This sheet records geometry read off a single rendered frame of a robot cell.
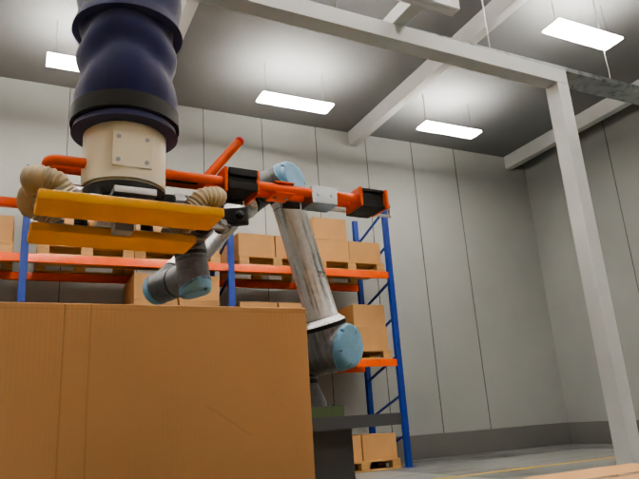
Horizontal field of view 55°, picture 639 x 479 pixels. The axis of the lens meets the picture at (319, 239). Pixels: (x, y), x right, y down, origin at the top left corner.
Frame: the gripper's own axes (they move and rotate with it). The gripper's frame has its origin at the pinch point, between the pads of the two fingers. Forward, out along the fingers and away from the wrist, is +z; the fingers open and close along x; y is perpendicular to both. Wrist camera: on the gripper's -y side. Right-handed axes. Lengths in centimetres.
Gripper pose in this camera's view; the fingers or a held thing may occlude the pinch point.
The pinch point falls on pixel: (232, 199)
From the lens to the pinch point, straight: 151.6
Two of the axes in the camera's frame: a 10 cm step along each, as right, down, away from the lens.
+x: -0.6, -9.6, 2.8
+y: -8.8, -0.8, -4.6
